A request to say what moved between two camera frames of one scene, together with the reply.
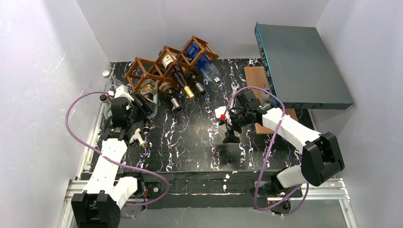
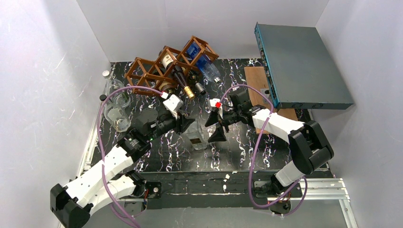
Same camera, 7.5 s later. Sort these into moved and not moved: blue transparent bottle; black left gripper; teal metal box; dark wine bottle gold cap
Moved: black left gripper
Not moved: teal metal box; dark wine bottle gold cap; blue transparent bottle
